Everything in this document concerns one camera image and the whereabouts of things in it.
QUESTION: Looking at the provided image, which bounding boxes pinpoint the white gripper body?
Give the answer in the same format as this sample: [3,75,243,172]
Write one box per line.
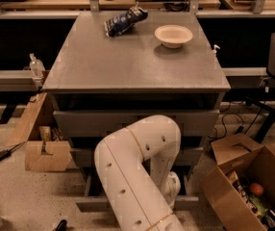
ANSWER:
[165,171,181,209]

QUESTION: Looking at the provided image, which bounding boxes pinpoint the grey bottom drawer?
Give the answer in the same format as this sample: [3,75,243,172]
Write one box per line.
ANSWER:
[76,166,199,212]

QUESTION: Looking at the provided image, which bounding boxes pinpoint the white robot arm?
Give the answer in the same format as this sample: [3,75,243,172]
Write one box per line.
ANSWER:
[94,115,185,231]

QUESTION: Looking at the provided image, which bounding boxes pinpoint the grey top drawer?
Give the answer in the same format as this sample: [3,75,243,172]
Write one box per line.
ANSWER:
[53,110,219,138]

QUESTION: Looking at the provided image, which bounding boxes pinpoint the grey drawer cabinet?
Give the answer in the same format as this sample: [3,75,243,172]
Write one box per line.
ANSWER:
[41,11,232,182]

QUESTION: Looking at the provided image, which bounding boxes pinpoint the cardboard box with groceries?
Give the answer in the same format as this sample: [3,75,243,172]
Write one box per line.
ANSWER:
[200,134,275,231]

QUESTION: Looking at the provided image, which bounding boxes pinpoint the red apple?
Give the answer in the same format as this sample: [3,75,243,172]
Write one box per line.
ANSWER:
[248,182,264,196]

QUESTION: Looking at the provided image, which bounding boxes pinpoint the black object bottom edge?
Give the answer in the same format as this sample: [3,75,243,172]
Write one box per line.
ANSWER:
[53,219,67,231]

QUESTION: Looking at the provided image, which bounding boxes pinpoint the small left cardboard box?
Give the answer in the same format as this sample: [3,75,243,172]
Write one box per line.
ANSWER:
[7,92,72,172]

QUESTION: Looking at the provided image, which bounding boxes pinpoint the white pump bottle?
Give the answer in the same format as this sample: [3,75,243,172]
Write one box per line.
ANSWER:
[212,44,220,56]

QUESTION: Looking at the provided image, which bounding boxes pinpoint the white paper bowl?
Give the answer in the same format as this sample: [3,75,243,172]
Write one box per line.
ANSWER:
[155,25,193,49]

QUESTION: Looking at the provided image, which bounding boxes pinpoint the blue chip bag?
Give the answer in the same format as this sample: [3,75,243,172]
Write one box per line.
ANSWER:
[104,6,148,37]

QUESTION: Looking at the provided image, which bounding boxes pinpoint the black power adapter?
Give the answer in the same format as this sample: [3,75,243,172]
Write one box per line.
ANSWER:
[0,143,21,162]

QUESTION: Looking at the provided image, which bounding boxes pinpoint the clear plastic bottle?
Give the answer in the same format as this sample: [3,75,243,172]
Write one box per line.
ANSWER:
[30,53,45,78]

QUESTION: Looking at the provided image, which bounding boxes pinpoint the black floor cable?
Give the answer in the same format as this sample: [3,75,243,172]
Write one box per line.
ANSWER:
[208,101,248,141]

